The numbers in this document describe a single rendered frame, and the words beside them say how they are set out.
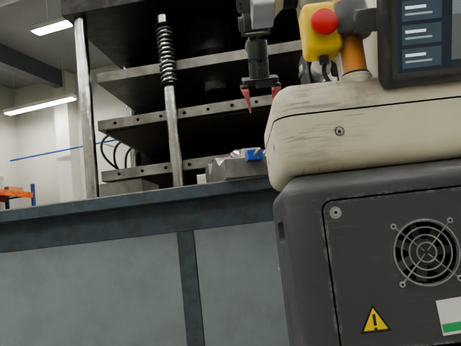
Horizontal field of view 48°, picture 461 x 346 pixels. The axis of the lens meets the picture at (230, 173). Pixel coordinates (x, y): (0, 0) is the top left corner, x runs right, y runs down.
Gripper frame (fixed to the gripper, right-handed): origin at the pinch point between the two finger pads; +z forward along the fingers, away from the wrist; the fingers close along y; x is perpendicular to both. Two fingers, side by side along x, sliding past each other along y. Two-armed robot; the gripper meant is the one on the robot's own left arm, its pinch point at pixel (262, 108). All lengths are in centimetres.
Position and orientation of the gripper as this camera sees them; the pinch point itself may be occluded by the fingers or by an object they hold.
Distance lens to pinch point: 153.0
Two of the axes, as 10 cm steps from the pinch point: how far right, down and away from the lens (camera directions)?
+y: -9.9, 1.1, -0.2
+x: 0.5, 3.1, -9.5
